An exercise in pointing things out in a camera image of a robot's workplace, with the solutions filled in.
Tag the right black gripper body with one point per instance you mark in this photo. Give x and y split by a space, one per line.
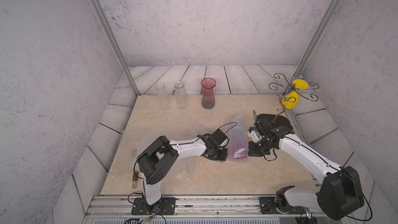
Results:
263 141

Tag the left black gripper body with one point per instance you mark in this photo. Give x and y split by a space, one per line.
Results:
218 154

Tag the purple bubble vase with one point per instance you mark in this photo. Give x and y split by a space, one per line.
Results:
238 144

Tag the pink bubble vase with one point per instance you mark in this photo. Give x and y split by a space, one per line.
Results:
208 97

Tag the clear bubble vase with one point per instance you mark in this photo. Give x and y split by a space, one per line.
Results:
180 92

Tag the clear glass vase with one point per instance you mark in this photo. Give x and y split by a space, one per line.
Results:
162 96

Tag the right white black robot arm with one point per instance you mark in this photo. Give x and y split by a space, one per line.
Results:
340 192

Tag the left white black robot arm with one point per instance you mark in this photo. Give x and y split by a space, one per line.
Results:
157 159

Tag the yellow plastic wine glass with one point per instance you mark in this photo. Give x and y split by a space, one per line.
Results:
291 100

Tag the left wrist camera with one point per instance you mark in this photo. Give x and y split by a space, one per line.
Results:
221 138

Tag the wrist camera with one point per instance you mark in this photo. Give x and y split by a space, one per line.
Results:
254 134
221 138

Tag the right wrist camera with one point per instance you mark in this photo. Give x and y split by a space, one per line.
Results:
254 134

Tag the black wire glass stand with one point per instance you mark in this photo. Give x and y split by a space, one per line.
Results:
279 120

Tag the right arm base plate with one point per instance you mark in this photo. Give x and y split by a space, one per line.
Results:
268 205

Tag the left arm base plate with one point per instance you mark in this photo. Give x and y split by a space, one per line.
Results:
165 206

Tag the metal scraper wooden handle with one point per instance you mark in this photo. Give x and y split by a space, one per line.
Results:
135 179

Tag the aluminium rail frame front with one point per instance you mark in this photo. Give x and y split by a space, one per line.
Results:
227 209

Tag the right aluminium corner post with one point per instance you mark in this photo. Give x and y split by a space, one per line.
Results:
325 20

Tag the aluminium corner post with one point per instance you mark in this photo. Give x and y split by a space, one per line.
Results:
325 20
114 44

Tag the left aluminium corner post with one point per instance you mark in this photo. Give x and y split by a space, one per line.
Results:
114 44

